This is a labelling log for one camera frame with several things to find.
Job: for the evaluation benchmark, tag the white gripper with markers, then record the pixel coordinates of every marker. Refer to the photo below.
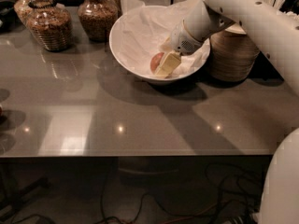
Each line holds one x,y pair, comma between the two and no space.
181,38

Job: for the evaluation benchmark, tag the red yellow apple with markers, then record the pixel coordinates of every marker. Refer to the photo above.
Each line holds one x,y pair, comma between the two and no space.
155,61

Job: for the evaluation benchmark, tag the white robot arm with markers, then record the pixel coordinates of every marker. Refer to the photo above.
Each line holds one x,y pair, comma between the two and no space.
277,36

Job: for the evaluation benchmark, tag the white ceramic bowl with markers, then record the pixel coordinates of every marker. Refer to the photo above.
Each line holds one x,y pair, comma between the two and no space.
124,47

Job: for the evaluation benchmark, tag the dark bowl at left edge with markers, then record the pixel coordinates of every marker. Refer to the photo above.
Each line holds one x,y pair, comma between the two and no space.
8,16

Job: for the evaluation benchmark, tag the white crumpled paper liner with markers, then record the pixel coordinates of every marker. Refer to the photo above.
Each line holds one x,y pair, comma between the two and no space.
143,31

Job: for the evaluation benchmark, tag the front stack of paper bowls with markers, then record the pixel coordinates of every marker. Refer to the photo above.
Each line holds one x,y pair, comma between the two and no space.
232,55

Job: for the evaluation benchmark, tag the round glass jar of cereal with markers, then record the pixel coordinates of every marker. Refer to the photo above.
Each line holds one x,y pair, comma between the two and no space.
97,18

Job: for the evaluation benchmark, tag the glass jar with black band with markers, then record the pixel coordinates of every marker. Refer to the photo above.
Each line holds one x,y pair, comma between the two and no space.
50,25

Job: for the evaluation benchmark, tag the rear left glass jar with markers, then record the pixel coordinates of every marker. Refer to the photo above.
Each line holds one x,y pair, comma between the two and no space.
22,9

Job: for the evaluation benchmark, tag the black stand leg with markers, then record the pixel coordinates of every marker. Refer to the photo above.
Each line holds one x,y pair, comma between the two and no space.
11,196

